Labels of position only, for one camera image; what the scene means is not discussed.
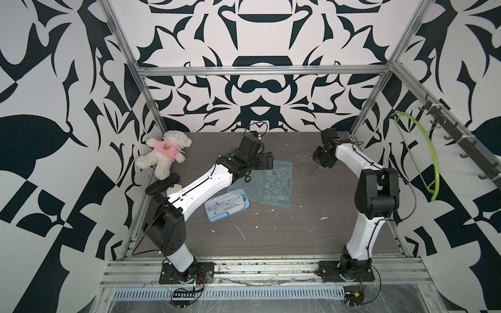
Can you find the clear plastic ruler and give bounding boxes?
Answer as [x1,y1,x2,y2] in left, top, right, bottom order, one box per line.
[305,156,323,177]

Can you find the teal transparent ruler set case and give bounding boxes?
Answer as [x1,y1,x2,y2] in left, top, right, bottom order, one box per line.
[228,161,293,207]

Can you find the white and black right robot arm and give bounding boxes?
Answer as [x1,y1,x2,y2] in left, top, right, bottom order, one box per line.
[313,128,400,273]

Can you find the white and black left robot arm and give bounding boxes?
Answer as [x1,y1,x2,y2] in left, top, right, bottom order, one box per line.
[142,131,274,282]

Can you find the blue ruler set case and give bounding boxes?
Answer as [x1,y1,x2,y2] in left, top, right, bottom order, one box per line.
[204,189,250,222]

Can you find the small brown white plush toy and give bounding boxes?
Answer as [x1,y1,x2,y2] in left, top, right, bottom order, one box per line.
[166,184,183,196]

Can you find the white teddy bear pink shirt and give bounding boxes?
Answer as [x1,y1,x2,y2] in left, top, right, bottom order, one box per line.
[135,130,193,181]

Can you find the black glasses case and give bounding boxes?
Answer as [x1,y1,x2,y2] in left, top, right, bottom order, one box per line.
[145,173,180,196]

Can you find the green hanging hoop cable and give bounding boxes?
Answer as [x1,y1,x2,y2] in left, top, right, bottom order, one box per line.
[392,111,441,203]

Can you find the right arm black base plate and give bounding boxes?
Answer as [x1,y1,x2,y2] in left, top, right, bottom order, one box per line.
[316,259,375,282]

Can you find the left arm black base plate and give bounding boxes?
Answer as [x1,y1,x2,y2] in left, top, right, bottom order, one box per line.
[159,260,215,284]

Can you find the black wall hook rail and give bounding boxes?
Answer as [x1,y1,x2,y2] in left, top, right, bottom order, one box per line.
[420,93,500,189]

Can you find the yellow black connector with cables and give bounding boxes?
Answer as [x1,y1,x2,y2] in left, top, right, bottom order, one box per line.
[344,287,365,307]

